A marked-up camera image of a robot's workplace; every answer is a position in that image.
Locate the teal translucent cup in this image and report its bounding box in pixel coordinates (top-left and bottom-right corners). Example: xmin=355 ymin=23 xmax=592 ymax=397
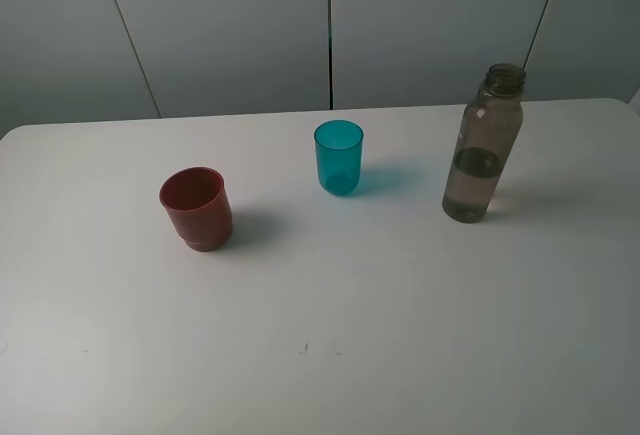
xmin=314 ymin=120 xmax=364 ymax=196

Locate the smoky transparent water bottle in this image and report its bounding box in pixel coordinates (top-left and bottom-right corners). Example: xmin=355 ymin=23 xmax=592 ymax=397
xmin=442 ymin=64 xmax=526 ymax=224

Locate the red plastic cup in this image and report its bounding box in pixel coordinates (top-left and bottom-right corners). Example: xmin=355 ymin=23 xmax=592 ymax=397
xmin=159 ymin=167 xmax=233 ymax=252

